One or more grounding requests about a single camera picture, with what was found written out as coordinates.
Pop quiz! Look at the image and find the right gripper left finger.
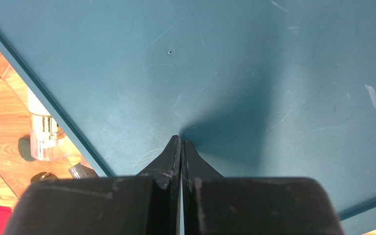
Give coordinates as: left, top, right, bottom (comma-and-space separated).
3, 135, 182, 235

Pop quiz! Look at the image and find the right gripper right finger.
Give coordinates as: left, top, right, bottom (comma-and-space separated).
181, 140, 344, 235

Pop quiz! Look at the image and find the foundation bottle dark cap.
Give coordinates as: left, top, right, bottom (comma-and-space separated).
68, 163, 99, 179

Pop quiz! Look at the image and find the cream bottle gold neck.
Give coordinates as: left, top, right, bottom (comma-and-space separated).
27, 89, 70, 161

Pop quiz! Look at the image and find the teal drawer organizer box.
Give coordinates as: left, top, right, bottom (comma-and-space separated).
0, 0, 376, 235

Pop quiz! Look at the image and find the transparent drawer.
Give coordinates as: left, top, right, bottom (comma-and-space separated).
0, 53, 81, 197

